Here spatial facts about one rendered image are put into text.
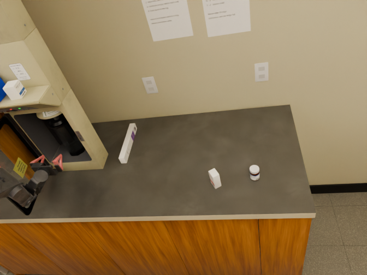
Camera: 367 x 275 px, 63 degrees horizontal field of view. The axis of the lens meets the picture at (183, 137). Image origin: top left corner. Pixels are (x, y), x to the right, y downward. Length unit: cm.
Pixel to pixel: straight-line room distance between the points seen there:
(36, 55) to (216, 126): 96
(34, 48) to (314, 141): 167
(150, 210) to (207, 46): 87
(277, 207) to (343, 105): 83
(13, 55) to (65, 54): 50
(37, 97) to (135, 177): 61
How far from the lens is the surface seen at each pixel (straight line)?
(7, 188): 103
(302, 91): 182
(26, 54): 135
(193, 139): 167
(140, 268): 211
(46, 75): 138
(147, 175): 157
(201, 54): 163
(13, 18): 131
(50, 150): 182
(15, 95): 140
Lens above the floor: 210
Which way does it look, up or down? 43 degrees down
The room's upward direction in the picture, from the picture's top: 16 degrees counter-clockwise
